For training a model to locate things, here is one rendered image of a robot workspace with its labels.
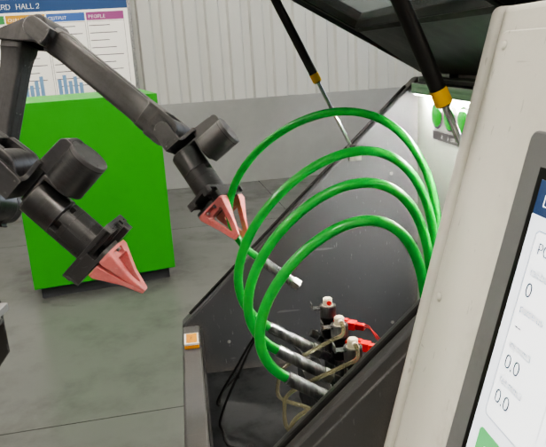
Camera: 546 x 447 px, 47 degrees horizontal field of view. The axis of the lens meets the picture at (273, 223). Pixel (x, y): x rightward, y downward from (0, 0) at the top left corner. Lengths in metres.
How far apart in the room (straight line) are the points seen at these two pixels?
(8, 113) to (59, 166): 0.58
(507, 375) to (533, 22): 0.31
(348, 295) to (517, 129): 0.90
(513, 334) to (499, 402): 0.06
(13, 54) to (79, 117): 2.78
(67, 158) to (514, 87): 0.56
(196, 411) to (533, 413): 0.68
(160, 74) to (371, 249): 6.24
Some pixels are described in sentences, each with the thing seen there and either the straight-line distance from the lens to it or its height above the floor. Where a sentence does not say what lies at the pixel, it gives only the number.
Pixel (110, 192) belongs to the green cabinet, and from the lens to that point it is 4.31.
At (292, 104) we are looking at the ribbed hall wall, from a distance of 7.65.
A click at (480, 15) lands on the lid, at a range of 0.83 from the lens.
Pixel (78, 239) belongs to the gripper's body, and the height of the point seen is 1.29.
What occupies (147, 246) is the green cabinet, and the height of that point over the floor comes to 0.27.
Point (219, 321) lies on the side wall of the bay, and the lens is 1.40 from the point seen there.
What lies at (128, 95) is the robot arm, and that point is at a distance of 1.28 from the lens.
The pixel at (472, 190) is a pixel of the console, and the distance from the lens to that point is 0.64.
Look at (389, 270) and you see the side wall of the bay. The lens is 1.44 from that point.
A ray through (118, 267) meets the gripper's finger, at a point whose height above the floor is 1.25.
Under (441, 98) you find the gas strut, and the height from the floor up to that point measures 1.46.
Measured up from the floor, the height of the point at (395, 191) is 1.33.
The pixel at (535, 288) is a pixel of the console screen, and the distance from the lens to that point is 0.52.
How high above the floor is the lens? 1.52
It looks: 15 degrees down
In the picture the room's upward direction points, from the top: 4 degrees counter-clockwise
